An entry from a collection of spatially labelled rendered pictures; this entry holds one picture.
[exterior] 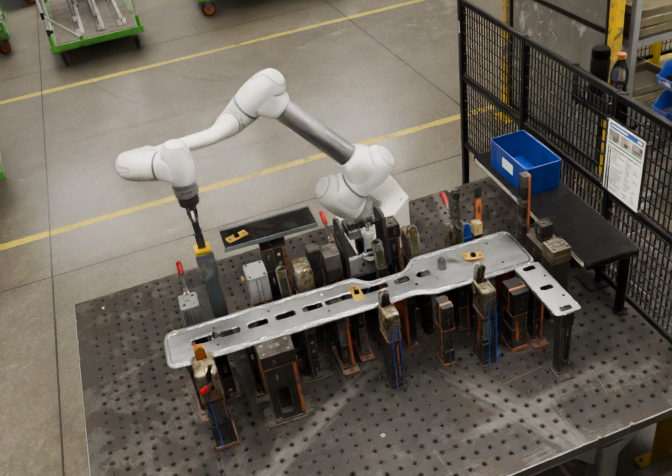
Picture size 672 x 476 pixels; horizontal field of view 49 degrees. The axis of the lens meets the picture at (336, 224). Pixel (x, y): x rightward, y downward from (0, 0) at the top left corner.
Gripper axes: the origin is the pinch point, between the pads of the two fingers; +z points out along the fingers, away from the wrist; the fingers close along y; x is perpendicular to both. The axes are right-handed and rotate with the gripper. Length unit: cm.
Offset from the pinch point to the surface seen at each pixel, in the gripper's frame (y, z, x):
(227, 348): 41.5, 19.0, -1.1
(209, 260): 3.5, 7.9, 1.4
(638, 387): 90, 49, 130
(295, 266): 18.1, 10.9, 31.0
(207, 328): 28.3, 18.9, -5.9
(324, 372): 38, 49, 31
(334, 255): 18, 11, 46
